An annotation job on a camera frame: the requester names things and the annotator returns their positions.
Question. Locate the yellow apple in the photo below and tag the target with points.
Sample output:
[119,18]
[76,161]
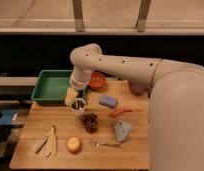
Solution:
[74,145]

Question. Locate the purple bowl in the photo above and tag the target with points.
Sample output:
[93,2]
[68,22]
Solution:
[137,89]

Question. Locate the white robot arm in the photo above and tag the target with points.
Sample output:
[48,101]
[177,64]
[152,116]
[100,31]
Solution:
[176,103]

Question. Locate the green plastic tray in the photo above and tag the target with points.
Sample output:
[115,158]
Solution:
[51,86]

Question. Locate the dark grape bunch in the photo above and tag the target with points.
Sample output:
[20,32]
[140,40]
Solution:
[90,122]

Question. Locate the metal fork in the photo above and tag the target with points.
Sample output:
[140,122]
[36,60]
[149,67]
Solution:
[97,143]

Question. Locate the grey blue cloth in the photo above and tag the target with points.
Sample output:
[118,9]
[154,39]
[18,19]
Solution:
[122,129]

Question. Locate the red bowl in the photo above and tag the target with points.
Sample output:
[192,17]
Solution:
[97,81]

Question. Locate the white cup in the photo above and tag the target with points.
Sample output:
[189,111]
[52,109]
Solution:
[81,110]

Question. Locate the blue object at left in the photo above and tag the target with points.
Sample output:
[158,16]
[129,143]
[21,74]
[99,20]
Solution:
[8,117]

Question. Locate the orange carrot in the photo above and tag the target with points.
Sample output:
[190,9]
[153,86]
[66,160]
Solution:
[119,111]

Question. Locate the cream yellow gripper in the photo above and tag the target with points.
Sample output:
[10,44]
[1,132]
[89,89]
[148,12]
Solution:
[71,94]

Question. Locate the blue sponge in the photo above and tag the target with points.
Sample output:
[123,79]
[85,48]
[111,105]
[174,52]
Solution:
[108,101]

